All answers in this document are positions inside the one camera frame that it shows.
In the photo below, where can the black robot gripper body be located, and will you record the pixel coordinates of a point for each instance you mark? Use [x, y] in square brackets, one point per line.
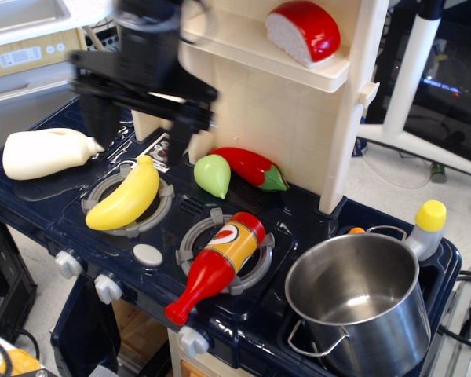
[146, 75]

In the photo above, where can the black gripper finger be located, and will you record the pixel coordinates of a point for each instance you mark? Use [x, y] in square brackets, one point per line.
[101, 118]
[180, 135]

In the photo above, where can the yellow toy banana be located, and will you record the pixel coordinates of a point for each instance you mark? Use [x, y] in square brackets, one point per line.
[129, 201]

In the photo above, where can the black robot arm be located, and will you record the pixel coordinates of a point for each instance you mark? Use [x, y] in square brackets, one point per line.
[142, 14]

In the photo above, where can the steel pot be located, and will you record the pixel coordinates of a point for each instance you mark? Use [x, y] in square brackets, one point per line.
[359, 299]

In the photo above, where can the green toy pear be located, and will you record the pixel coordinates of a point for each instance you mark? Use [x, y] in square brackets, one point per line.
[212, 173]

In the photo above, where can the red toy chili pepper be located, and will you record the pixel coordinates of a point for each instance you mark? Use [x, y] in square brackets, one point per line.
[257, 170]

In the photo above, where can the white toy jug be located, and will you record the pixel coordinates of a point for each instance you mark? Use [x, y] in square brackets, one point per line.
[39, 153]

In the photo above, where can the grey toy dishwasher unit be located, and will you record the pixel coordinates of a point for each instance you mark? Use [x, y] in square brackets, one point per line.
[35, 38]

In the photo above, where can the navy toy kitchen stove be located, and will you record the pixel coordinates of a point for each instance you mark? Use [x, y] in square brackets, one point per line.
[246, 332]

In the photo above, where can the cream toy kitchen shelf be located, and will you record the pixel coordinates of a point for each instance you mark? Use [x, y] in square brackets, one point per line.
[303, 119]

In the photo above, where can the red toy ketchup bottle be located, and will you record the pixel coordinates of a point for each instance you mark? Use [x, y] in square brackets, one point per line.
[218, 263]

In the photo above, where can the grey oval stove button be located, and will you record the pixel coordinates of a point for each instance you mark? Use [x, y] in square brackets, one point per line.
[147, 255]

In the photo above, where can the white stove knob left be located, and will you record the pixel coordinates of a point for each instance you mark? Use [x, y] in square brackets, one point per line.
[68, 265]

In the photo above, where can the white stove knob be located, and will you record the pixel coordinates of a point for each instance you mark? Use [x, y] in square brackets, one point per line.
[107, 289]
[68, 265]
[192, 343]

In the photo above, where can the red white toy bread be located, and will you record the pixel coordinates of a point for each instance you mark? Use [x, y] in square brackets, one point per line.
[304, 30]

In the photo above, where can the white stove knob middle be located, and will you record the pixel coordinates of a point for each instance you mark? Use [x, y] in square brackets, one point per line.
[107, 289]

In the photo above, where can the black box on floor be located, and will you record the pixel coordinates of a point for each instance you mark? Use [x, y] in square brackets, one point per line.
[17, 288]

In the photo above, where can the white stove knob right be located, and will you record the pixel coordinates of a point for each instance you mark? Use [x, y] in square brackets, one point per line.
[192, 343]

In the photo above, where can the grey toy faucet yellow cap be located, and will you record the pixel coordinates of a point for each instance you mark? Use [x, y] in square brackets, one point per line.
[428, 229]

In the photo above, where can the white stand frame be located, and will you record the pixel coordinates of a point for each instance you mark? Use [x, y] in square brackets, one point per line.
[390, 133]

